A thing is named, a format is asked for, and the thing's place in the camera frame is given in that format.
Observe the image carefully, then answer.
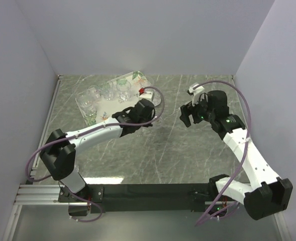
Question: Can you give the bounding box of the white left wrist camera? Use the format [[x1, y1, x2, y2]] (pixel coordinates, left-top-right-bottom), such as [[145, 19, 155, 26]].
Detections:
[[138, 88, 154, 101]]

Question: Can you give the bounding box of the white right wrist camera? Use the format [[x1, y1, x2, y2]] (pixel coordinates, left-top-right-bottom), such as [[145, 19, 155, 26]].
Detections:
[[187, 83, 205, 106]]

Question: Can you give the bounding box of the floral leaf print tray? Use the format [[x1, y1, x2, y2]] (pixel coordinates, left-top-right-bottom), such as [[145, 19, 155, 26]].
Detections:
[[72, 71, 155, 126]]

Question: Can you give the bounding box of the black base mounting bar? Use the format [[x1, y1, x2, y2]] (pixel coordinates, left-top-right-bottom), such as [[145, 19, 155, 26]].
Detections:
[[58, 183, 229, 214]]

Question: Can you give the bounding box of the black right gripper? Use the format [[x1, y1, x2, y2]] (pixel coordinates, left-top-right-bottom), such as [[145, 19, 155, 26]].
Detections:
[[179, 93, 215, 128]]

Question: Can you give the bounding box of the grey aluminium frame rail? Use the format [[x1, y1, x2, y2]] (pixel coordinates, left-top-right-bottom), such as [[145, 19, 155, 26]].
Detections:
[[2, 184, 63, 241]]

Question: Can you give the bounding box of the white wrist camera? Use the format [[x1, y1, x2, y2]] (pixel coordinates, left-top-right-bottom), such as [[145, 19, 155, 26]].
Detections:
[[138, 88, 154, 101], [187, 83, 205, 106]]

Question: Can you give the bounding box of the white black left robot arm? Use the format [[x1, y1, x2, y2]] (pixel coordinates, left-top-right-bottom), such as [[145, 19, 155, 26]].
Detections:
[[39, 99, 155, 202]]

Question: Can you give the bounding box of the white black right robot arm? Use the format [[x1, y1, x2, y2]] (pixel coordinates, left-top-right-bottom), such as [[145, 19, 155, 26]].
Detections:
[[180, 87, 293, 220]]

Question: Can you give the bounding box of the clear glass cup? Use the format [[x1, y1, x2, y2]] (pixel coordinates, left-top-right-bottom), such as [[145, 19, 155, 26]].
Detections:
[[152, 116, 163, 128], [88, 85, 102, 101], [76, 91, 96, 121], [101, 80, 114, 100], [116, 80, 132, 101]]

